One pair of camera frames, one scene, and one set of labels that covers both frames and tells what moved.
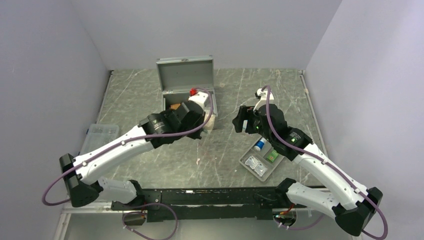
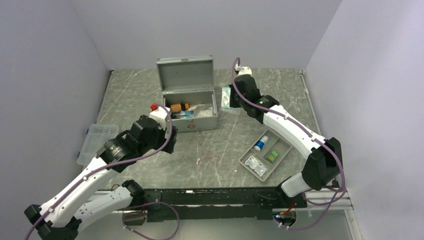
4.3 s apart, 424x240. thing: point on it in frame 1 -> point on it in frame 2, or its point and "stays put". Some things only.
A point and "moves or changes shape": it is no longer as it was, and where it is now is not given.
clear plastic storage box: x=98 y=134 stays put
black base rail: x=170 y=205 stays put
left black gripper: x=196 y=134 -> x=169 y=147
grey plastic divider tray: x=261 y=158 stays put
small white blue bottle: x=259 y=145 stays put
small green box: x=273 y=156 stays put
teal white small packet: x=245 y=123 -> x=225 y=99
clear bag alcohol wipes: x=256 y=165 stays put
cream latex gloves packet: x=209 y=125 moves or changes shape
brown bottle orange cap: x=174 y=107 stays put
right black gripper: x=245 y=113 -> x=233 y=103
